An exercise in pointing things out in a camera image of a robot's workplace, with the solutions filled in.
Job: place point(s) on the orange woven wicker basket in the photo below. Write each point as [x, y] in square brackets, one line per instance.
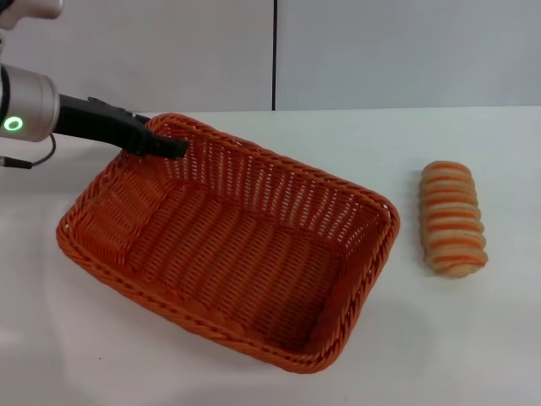
[236, 254]

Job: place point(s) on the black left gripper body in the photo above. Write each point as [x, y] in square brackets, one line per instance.
[93, 122]

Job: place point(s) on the orange striped bread roll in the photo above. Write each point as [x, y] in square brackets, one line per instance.
[452, 220]

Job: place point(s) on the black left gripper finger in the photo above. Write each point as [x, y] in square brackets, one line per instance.
[167, 146]
[139, 119]

